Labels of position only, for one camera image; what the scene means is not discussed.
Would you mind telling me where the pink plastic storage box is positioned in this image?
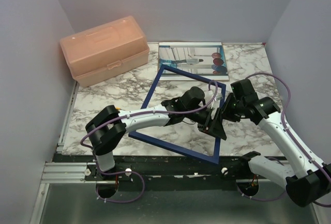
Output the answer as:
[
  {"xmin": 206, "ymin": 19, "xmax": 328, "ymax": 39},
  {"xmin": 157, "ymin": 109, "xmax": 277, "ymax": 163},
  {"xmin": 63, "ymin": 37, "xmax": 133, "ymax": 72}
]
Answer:
[{"xmin": 59, "ymin": 16, "xmax": 149, "ymax": 87}]

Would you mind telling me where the photo print with balloons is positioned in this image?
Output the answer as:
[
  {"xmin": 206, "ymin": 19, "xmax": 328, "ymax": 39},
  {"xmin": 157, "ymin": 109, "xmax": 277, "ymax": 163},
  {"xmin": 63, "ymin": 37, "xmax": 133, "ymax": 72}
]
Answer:
[{"xmin": 158, "ymin": 42, "xmax": 230, "ymax": 81}]

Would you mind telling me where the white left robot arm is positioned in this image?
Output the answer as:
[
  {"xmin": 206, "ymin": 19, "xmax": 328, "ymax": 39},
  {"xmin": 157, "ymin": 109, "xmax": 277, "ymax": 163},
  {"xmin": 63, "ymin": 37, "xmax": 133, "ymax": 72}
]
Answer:
[{"xmin": 85, "ymin": 86, "xmax": 227, "ymax": 180}]

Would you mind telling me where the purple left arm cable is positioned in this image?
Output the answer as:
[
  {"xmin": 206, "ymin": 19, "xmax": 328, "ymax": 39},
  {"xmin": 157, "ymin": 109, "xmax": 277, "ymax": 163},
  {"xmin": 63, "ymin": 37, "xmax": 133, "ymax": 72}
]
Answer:
[{"xmin": 81, "ymin": 79, "xmax": 219, "ymax": 204}]

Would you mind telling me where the blue wooden picture frame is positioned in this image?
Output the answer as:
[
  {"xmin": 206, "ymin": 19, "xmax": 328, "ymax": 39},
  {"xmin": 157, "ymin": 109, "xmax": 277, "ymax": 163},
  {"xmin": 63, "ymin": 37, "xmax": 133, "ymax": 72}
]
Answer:
[{"xmin": 128, "ymin": 65, "xmax": 226, "ymax": 165}]

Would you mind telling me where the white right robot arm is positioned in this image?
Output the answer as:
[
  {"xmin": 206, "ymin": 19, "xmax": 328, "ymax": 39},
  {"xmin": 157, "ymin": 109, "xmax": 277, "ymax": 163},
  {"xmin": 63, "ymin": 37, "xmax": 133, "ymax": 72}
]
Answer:
[{"xmin": 222, "ymin": 79, "xmax": 330, "ymax": 207}]

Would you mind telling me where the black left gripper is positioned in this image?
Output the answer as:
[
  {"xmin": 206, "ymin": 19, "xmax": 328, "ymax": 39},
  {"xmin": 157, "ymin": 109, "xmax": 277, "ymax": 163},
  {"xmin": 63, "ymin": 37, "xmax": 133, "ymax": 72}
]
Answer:
[{"xmin": 185, "ymin": 107, "xmax": 227, "ymax": 140}]

